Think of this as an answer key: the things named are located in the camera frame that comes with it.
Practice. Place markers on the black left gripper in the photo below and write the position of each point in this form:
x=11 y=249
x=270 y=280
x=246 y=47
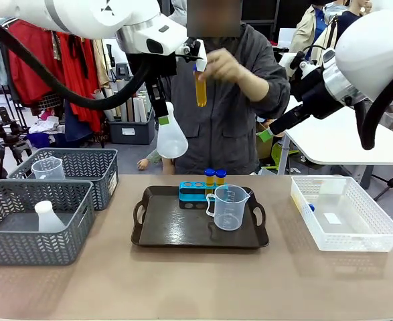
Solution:
x=156 y=65

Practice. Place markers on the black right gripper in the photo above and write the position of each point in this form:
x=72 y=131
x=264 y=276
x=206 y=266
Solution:
x=313 y=97

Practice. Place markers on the white plastic conical flask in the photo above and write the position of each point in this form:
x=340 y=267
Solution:
x=49 y=219
x=172 y=140

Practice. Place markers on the yellow tube with blue cap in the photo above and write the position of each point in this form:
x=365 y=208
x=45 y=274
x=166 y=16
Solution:
x=221 y=179
x=201 y=90
x=210 y=179
x=311 y=208

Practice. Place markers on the clear measuring beaker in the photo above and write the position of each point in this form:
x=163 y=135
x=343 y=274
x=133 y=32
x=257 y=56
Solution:
x=49 y=168
x=229 y=214

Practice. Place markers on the person's left forearm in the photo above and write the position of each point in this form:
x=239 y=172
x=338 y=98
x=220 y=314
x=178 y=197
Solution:
x=258 y=87

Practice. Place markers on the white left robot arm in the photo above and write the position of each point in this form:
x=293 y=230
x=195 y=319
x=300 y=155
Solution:
x=82 y=13

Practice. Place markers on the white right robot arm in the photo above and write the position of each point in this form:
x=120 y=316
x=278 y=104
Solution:
x=377 y=50

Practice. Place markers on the person's left hand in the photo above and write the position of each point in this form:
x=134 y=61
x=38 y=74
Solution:
x=228 y=67

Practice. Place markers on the brown cardboard box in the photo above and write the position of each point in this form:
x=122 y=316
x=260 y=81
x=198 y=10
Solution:
x=263 y=148

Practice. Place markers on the green chair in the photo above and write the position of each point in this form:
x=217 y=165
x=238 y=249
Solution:
x=281 y=154

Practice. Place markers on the white paper rolls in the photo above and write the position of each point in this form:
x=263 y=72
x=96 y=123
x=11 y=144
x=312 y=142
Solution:
x=137 y=108

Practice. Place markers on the grey storage bin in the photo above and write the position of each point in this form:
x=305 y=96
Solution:
x=132 y=132

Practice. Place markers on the person in grey jacket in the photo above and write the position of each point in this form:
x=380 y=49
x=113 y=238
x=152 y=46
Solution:
x=223 y=133

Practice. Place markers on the lying child mannequin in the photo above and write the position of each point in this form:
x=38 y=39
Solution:
x=149 y=161

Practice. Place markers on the white side table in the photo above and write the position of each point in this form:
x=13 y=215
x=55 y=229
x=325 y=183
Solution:
x=333 y=140

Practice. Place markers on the blue test tube rack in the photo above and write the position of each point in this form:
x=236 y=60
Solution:
x=191 y=195

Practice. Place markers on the grey basket with label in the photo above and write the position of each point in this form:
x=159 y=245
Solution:
x=92 y=167

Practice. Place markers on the white paper sticker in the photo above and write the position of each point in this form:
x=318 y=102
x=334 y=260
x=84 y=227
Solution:
x=332 y=218

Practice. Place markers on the person in beige coat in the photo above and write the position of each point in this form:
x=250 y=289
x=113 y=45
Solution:
x=310 y=30

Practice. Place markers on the dark brown serving tray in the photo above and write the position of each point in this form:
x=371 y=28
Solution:
x=169 y=229

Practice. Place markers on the red hanging clothes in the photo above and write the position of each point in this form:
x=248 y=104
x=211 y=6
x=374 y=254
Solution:
x=35 y=67

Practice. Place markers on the white plastic basket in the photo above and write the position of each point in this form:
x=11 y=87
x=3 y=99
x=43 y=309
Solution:
x=350 y=241

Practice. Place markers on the grey plastic basket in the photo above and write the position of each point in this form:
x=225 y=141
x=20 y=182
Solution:
x=32 y=249

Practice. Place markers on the black camera tripod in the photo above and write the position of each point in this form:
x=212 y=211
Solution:
x=10 y=133

